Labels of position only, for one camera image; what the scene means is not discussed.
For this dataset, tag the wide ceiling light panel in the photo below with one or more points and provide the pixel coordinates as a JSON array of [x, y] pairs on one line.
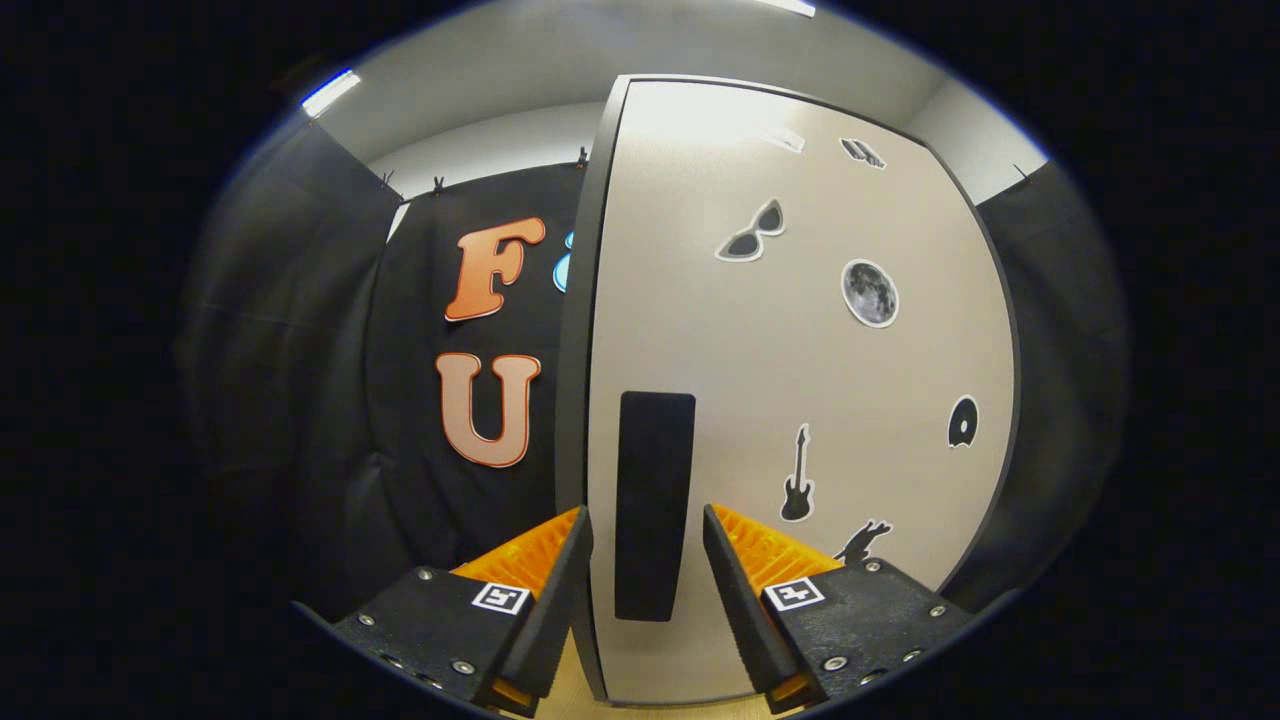
[[790, 6]]

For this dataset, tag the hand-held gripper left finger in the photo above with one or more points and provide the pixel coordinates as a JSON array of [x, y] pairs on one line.
[[555, 620]]

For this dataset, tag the narrow ceiling light panel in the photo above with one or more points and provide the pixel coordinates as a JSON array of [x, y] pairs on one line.
[[330, 92]]

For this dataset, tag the dark grey shoe cabinet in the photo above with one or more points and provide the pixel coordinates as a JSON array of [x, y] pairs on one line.
[[575, 400]]

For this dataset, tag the row of black cloth clips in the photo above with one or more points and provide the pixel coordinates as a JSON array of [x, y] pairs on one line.
[[581, 157]]

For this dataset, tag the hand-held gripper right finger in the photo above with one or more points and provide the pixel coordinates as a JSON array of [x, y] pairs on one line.
[[740, 620]]

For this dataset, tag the black backdrop cloth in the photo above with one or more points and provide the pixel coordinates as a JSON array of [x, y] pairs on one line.
[[330, 400]]

